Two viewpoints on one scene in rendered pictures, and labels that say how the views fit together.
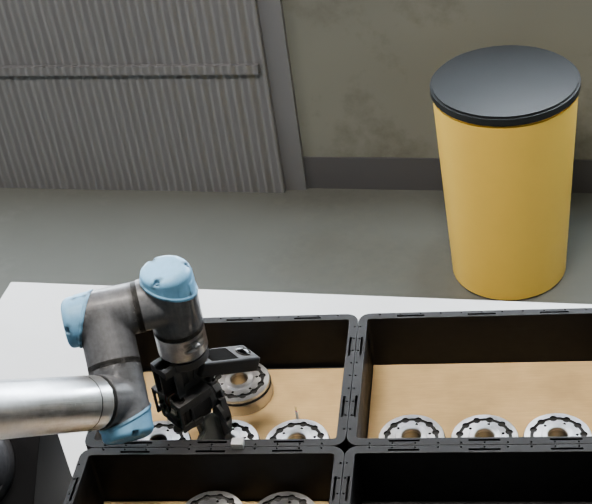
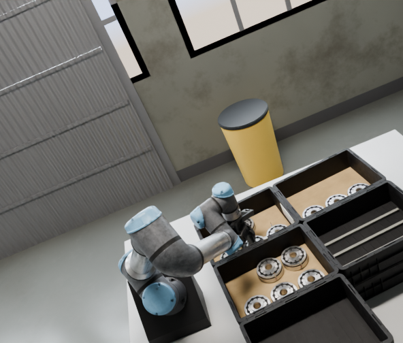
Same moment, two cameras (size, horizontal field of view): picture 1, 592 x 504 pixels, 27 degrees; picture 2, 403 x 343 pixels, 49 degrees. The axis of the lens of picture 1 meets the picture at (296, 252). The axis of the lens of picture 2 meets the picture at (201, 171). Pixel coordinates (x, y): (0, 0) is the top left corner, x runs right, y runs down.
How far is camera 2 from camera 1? 0.58 m
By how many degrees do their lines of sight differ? 12
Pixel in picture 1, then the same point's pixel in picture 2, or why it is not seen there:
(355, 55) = (182, 128)
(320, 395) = (271, 217)
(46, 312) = not seen: hidden behind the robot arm
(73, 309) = (197, 214)
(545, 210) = (272, 149)
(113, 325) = (213, 213)
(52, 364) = not seen: hidden behind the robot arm
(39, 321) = not seen: hidden behind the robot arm
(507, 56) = (237, 105)
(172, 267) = (222, 185)
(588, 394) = (355, 176)
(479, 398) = (323, 194)
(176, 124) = (128, 179)
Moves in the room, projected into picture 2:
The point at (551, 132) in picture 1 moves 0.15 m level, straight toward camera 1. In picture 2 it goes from (266, 122) to (273, 131)
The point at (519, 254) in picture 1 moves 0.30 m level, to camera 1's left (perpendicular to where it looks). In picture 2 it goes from (269, 167) to (238, 188)
